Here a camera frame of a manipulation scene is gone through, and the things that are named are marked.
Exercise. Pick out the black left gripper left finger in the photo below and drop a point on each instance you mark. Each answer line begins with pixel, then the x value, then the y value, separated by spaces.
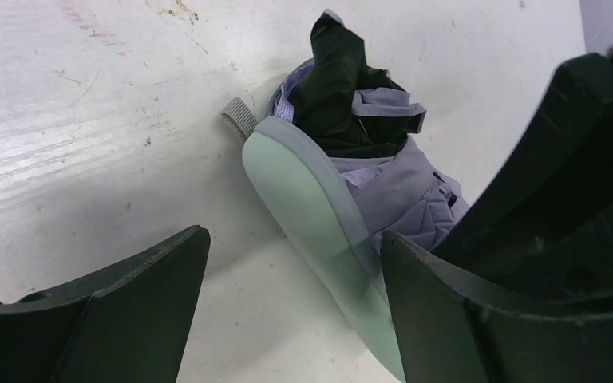
pixel 127 322

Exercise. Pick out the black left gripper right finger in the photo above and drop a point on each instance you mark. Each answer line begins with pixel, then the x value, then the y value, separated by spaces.
pixel 454 326

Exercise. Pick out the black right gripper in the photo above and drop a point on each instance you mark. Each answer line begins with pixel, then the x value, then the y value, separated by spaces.
pixel 544 225

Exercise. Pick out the lilac black umbrella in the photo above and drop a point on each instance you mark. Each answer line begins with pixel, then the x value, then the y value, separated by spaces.
pixel 365 123

